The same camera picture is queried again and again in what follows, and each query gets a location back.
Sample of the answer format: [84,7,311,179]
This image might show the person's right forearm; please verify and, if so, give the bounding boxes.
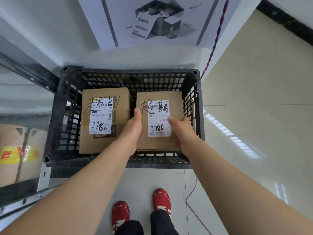
[185,139,313,235]

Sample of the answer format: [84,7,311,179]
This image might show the thin black cable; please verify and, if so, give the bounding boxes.
[185,0,231,235]

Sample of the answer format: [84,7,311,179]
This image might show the person's red shoe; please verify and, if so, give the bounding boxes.
[112,200,130,234]
[153,188,171,216]

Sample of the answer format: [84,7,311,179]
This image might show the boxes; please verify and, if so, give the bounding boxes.
[0,123,48,188]

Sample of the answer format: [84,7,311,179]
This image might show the person's dark trousers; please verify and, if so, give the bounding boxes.
[115,209,179,235]

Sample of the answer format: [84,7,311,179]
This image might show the cube box with taped top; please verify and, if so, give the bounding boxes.
[136,91,184,151]

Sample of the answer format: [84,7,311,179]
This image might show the black plastic crate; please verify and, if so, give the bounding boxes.
[43,65,205,170]

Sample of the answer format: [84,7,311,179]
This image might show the person's right hand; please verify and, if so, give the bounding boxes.
[167,116,203,159]

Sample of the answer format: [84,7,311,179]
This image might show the white printed notice sheet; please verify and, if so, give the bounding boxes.
[77,0,243,52]

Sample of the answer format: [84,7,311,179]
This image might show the cardboard box with glass symbol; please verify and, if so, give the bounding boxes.
[79,87,134,155]

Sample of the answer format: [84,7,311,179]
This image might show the person's left hand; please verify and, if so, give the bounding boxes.
[118,107,142,155]

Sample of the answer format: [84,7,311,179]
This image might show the person's left forearm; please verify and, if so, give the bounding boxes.
[0,139,136,235]

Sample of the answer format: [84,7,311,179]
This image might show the metal shelving rack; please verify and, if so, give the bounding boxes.
[0,34,60,218]

